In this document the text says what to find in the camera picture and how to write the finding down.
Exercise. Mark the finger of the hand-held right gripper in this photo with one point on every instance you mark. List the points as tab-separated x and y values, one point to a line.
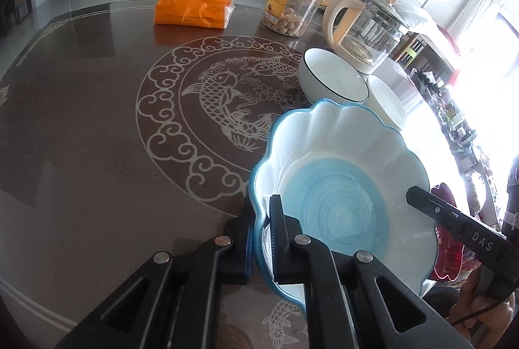
429	205

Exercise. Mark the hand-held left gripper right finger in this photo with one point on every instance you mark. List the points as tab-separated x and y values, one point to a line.
284	251

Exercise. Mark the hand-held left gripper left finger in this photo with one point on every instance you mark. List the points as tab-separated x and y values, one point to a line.
239	251

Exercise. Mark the large red flower-shaped plate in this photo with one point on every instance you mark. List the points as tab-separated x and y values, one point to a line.
448	255

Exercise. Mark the large scalloped blue white bowl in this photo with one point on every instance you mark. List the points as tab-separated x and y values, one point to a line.
344	186

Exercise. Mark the person's right hand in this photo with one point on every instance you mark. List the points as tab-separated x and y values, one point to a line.
482	316

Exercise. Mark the row of bottles and jars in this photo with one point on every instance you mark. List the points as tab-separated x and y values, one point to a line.
450	117

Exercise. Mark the white bowl with blue flower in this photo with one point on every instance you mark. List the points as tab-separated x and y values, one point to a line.
387	103

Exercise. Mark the dark wooden railing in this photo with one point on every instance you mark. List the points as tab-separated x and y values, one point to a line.
421	52

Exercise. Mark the red cloth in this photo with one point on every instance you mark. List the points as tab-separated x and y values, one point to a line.
452	52

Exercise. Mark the white bowl with black rim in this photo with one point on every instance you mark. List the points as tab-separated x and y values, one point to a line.
332	77

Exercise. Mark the white pillow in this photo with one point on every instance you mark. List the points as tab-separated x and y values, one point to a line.
419	18

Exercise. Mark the white sheer curtain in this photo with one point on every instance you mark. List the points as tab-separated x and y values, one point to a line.
476	10

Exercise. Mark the clear plastic snack jar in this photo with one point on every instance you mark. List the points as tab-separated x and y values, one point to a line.
294	0

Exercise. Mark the orange tissue pack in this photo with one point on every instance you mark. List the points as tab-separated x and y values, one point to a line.
192	8

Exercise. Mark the wooden dining chair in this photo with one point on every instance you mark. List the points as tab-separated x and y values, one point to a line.
16	4

